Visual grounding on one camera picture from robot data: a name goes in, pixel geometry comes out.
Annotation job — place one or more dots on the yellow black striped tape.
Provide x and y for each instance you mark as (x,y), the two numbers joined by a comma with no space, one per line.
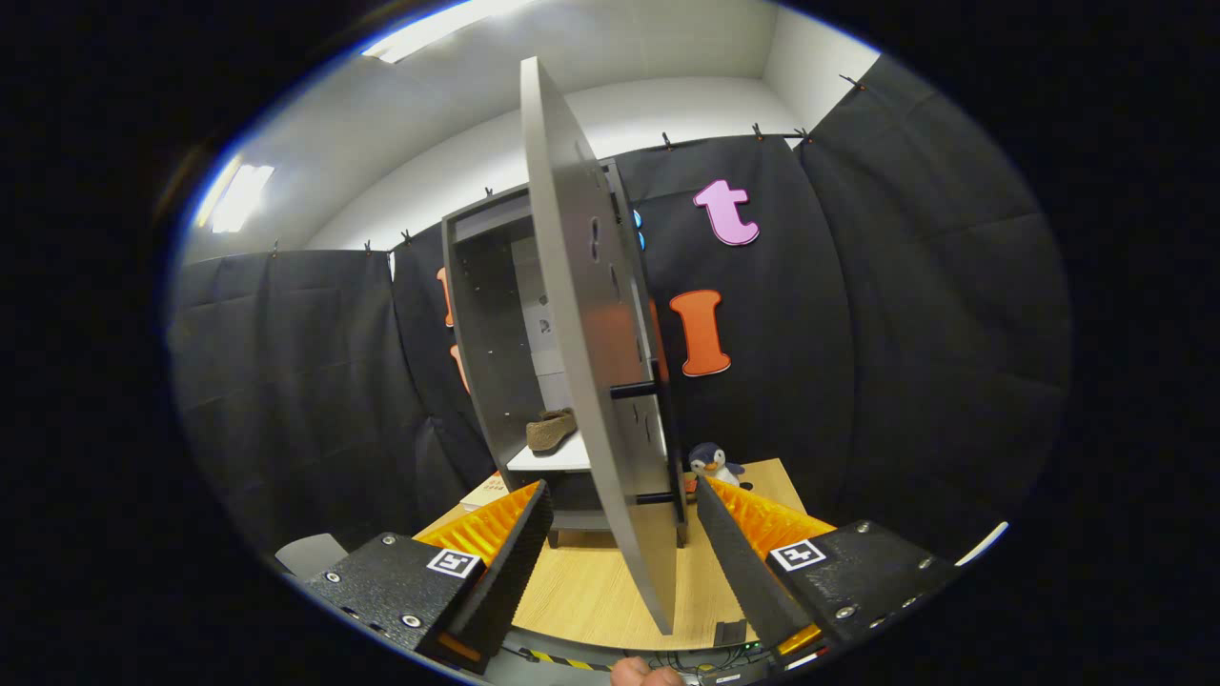
(562,659)

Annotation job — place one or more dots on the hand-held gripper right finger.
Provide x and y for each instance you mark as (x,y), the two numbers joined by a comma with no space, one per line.
(743,581)

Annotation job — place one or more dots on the beige cover book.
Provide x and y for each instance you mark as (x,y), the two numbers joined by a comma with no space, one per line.
(491,488)

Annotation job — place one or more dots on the ceiling light strip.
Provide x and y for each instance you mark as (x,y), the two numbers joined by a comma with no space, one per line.
(243,195)

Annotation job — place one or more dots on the grey shoe cabinet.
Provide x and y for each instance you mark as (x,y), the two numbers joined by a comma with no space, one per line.
(486,333)

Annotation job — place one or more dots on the penguin plush toy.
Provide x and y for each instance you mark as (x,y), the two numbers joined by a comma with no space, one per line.
(713,465)

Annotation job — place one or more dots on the small black block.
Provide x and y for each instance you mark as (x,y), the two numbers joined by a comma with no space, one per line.
(730,634)

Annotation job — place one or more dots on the white shoe cabinet door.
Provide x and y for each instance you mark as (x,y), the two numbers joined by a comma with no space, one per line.
(581,333)

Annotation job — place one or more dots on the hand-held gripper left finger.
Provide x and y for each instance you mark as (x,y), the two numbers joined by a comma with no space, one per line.
(510,581)

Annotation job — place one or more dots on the black backdrop cloth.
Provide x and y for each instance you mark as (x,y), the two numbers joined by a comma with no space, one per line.
(905,333)

